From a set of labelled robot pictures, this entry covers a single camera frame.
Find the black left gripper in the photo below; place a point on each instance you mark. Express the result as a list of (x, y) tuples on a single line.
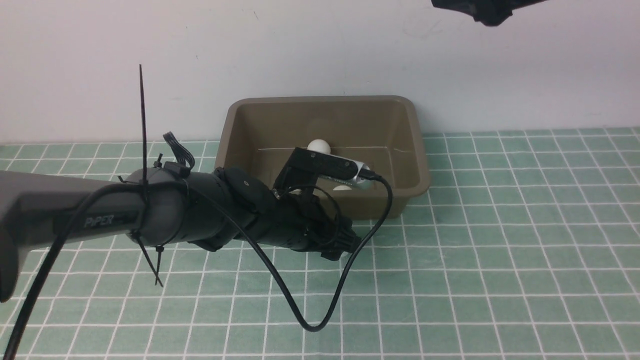
[(303, 225)]

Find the black cable tie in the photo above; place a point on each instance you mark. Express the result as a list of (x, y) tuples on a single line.
[(143, 184)]

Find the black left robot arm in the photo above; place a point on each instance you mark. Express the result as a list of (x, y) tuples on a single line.
[(35, 208)]

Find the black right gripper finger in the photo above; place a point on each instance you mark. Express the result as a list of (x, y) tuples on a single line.
[(491, 13)]

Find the white ball with top mark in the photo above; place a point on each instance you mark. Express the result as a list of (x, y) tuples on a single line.
[(320, 146)]

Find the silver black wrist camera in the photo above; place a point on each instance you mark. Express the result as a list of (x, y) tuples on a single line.
[(304, 167)]

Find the green checkered tablecloth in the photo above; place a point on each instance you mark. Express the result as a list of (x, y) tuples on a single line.
[(525, 247)]

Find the olive green plastic bin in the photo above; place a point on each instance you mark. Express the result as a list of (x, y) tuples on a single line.
[(382, 131)]

